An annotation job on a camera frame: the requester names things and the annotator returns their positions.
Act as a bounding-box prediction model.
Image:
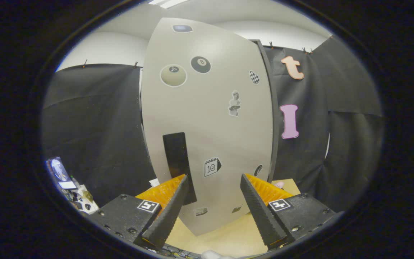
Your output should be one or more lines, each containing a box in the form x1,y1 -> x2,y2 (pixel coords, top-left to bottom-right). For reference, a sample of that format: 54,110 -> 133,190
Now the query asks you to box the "black backdrop cloth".
42,34 -> 383,213

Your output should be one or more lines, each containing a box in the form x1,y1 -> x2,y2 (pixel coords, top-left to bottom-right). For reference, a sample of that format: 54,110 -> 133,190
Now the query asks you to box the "tangle of black cables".
157,244 -> 202,259

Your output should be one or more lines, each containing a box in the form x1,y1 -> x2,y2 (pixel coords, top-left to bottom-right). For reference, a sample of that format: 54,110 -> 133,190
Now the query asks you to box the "grey shoe cabinet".
250,39 -> 280,182

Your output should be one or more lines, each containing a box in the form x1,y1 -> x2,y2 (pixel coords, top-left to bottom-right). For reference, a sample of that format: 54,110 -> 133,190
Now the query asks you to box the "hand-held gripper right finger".
240,173 -> 337,250

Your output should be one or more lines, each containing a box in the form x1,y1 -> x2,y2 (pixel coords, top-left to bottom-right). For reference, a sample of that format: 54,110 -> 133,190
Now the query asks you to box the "long ceiling light panel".
148,0 -> 190,9

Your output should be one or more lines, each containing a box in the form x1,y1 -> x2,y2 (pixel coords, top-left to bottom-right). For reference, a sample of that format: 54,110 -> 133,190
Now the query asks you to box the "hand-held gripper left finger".
97,174 -> 189,250

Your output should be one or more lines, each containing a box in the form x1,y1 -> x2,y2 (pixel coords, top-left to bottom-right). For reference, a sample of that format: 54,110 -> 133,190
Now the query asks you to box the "black door handle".
162,132 -> 197,205

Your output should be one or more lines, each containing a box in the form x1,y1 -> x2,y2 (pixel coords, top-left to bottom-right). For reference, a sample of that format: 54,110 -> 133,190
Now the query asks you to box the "white rounded object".
201,251 -> 237,259

